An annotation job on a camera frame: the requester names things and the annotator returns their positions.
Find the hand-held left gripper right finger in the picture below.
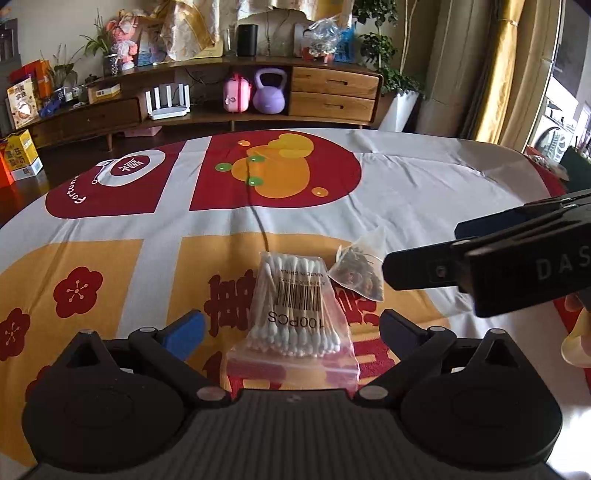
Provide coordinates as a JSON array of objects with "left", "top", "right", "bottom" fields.
[{"left": 353, "top": 308, "right": 525, "bottom": 407}]

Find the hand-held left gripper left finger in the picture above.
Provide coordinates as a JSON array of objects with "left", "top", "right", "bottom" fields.
[{"left": 60, "top": 310, "right": 232, "bottom": 407}]

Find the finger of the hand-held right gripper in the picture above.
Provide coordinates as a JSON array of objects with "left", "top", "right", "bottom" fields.
[
  {"left": 455, "top": 191, "right": 591, "bottom": 241},
  {"left": 383, "top": 237, "right": 478, "bottom": 291}
]

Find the clear tea bag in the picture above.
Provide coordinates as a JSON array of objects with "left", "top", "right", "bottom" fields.
[{"left": 328, "top": 225, "right": 386, "bottom": 303}]

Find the cotton swab bag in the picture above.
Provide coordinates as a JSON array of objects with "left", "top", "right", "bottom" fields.
[{"left": 221, "top": 251, "right": 361, "bottom": 393}]

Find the person's right hand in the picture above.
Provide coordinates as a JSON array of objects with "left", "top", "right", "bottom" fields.
[{"left": 561, "top": 293, "right": 591, "bottom": 367}]

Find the dark green chair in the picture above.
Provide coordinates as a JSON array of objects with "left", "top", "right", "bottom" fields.
[{"left": 561, "top": 145, "right": 591, "bottom": 192}]

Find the washing machine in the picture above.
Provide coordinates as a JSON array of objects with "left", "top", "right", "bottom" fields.
[{"left": 531, "top": 106, "right": 583, "bottom": 162}]

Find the printed red yellow tablecloth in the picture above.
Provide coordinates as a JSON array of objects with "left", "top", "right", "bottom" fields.
[{"left": 0, "top": 128, "right": 591, "bottom": 467}]

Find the yellow curtain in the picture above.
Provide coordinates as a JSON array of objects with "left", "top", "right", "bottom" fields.
[{"left": 475, "top": 0, "right": 527, "bottom": 144}]

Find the white planter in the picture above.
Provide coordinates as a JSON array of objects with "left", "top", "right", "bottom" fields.
[{"left": 379, "top": 90, "right": 421, "bottom": 132}]

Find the beige curtain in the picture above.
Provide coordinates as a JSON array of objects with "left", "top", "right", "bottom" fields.
[{"left": 422, "top": 0, "right": 495, "bottom": 139}]

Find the wooden media cabinet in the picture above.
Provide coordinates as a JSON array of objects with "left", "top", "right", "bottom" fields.
[{"left": 9, "top": 55, "right": 384, "bottom": 151}]

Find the tall green plant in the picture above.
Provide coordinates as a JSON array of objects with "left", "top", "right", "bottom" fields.
[{"left": 353, "top": 0, "right": 426, "bottom": 97}]

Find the white router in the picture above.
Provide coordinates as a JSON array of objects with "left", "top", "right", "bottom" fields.
[{"left": 145, "top": 84, "right": 191, "bottom": 121}]

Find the purple kettlebell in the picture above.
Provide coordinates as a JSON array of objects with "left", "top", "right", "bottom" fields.
[{"left": 252, "top": 68, "right": 289, "bottom": 114}]

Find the blue package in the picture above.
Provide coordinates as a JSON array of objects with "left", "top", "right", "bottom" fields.
[{"left": 335, "top": 25, "right": 359, "bottom": 63}]

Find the yellow carton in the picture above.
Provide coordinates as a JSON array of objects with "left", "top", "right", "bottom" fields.
[{"left": 0, "top": 129, "right": 44, "bottom": 182}]

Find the pink toy case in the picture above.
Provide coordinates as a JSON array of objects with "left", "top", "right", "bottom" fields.
[{"left": 223, "top": 72, "right": 253, "bottom": 113}]

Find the clear plastic bag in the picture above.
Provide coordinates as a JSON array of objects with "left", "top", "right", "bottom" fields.
[{"left": 302, "top": 18, "right": 345, "bottom": 63}]

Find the yellow box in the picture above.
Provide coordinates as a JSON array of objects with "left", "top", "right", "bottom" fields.
[{"left": 88, "top": 83, "right": 122, "bottom": 103}]

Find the black speaker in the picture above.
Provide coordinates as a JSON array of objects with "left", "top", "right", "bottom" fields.
[{"left": 237, "top": 24, "right": 259, "bottom": 57}]

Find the thin leafy plant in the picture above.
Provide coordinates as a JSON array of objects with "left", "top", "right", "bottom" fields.
[{"left": 46, "top": 44, "right": 79, "bottom": 88}]

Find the orange box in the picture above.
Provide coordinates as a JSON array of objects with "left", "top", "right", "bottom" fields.
[{"left": 7, "top": 60, "right": 54, "bottom": 129}]

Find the pink doll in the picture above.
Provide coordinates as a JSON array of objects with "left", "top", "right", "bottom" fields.
[{"left": 108, "top": 9, "right": 139, "bottom": 70}]

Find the small potted plant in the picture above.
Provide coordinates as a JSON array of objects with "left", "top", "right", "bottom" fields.
[{"left": 81, "top": 14, "right": 121, "bottom": 77}]

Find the cream floral cloth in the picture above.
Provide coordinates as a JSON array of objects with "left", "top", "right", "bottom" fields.
[{"left": 157, "top": 0, "right": 356, "bottom": 61}]

